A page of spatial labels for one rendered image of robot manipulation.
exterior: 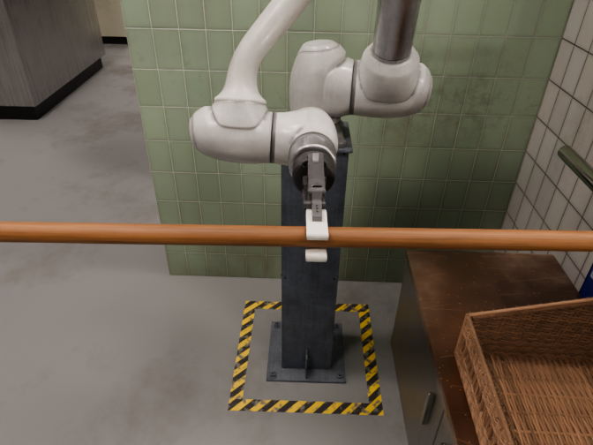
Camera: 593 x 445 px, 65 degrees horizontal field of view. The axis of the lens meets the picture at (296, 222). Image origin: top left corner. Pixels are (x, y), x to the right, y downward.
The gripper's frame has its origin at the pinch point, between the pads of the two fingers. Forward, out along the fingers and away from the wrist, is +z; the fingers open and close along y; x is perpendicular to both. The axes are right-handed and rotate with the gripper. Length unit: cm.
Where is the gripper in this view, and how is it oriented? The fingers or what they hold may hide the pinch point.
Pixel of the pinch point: (316, 235)
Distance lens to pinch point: 67.9
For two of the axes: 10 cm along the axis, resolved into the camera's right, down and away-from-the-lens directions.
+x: -10.0, -0.2, 0.0
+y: -0.2, 8.2, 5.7
